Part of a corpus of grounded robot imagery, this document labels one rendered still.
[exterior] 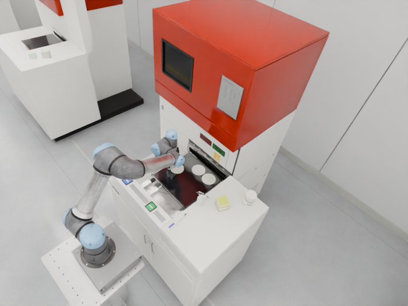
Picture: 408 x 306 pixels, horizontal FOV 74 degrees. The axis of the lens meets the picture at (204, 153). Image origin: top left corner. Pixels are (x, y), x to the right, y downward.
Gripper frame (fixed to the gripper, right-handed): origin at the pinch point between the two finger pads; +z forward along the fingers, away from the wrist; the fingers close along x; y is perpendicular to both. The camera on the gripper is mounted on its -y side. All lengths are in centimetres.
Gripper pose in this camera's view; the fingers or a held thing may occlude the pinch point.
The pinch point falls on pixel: (167, 168)
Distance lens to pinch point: 198.7
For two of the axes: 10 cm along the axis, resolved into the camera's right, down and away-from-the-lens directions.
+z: -1.0, 6.7, 7.3
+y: 9.7, -1.1, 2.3
